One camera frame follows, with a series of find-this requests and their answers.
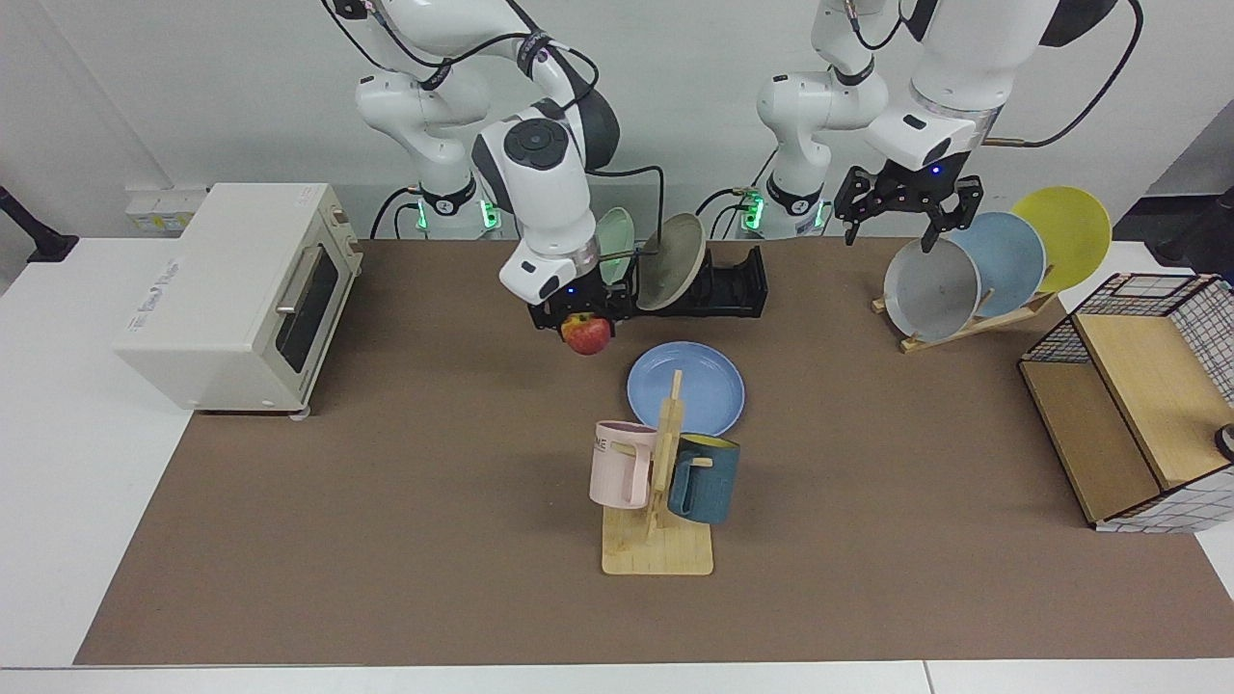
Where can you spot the black round object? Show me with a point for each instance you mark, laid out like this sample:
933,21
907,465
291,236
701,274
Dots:
1226,441

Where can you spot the dark blue mug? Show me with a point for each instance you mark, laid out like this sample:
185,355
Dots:
702,487

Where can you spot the white wall socket box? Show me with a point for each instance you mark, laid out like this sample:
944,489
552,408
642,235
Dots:
159,212

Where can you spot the pink mug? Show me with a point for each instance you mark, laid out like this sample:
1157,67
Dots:
617,467

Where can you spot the pale toaster oven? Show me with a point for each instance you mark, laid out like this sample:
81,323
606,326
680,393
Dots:
231,299

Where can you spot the brown table cloth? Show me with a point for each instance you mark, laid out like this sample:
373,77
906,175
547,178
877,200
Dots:
386,520

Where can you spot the dark bulky object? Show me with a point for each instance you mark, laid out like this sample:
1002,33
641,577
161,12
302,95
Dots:
1200,231

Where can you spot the yellow plate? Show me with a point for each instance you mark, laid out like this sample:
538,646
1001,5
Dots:
1070,231

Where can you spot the black dish rack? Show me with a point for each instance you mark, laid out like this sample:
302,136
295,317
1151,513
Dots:
733,289

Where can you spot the wooden cup stand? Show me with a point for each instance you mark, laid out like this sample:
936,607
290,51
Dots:
656,554

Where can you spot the wooden plate rack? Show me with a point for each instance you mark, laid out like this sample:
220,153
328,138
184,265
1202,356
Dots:
974,328

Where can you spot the pale green plate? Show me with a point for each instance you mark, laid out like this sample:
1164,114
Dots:
615,236

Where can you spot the red yellow apple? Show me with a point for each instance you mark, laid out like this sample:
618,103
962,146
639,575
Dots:
588,335

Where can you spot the black stand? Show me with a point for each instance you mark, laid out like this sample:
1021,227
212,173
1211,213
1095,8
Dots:
39,236

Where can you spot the light blue plate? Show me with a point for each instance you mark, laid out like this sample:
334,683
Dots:
1007,255

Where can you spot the beige grey plate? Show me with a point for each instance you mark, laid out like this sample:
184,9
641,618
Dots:
675,260

